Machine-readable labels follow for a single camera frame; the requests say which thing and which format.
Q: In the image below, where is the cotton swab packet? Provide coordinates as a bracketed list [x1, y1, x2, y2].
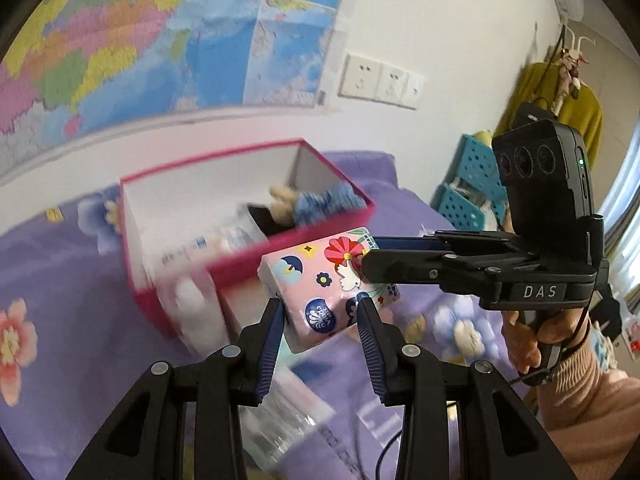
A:
[240, 367, 335, 470]

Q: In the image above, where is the colourful wall map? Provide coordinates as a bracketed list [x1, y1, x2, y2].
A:
[1, 0, 341, 172]

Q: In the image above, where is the mustard yellow hanging coat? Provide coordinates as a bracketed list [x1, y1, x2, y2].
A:
[494, 60, 606, 168]

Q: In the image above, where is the person right hand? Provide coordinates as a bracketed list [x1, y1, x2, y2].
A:
[502, 309, 589, 374]

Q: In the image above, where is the blue plastic basket shelf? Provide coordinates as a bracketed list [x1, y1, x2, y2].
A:
[432, 134, 508, 231]

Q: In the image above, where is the purple floral bedsheet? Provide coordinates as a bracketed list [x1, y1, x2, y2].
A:
[1, 152, 516, 479]

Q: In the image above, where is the black scrunchie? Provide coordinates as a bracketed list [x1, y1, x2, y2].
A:
[247, 204, 295, 237]

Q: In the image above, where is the beige plush toy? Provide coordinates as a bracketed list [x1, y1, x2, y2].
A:
[269, 184, 300, 226]

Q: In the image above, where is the pink cardboard box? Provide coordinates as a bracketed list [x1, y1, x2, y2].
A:
[119, 139, 375, 337]

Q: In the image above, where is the pink sleeve right forearm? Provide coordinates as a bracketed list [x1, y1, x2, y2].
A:
[537, 330, 639, 479]

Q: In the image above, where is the black handbag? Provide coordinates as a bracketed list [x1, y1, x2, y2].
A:
[510, 98, 556, 129]

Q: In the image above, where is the white wall socket panel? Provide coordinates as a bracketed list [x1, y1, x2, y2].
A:
[338, 54, 425, 110]

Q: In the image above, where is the black cable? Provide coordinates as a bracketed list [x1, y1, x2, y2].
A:
[351, 408, 407, 480]

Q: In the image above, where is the blue gingham scrunchie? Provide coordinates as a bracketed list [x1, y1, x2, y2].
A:
[293, 181, 367, 226]

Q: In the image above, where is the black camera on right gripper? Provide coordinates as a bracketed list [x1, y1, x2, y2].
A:
[491, 119, 603, 268]

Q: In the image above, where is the pink floral tissue pack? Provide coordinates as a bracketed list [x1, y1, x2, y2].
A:
[257, 226, 399, 353]

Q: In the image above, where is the white coat rack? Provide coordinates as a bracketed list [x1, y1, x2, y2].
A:
[552, 24, 599, 116]

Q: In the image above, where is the white spray bottle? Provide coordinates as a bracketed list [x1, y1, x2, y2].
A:
[156, 271, 230, 359]

